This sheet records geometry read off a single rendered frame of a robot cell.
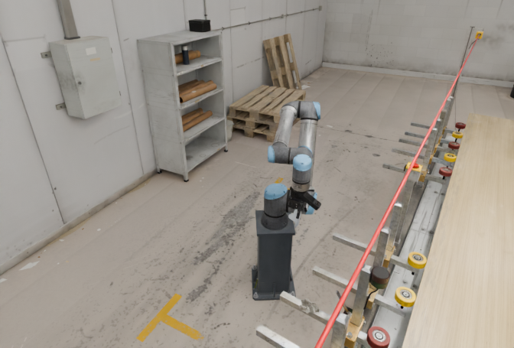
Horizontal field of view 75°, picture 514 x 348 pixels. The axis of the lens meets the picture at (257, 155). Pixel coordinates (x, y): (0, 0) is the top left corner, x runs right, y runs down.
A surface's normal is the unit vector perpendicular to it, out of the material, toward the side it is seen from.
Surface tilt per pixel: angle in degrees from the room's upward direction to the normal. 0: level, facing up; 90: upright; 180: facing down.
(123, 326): 0
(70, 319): 0
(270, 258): 90
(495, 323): 0
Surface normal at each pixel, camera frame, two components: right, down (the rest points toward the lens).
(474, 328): 0.00, -0.88
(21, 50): 0.88, 0.22
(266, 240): 0.04, 0.47
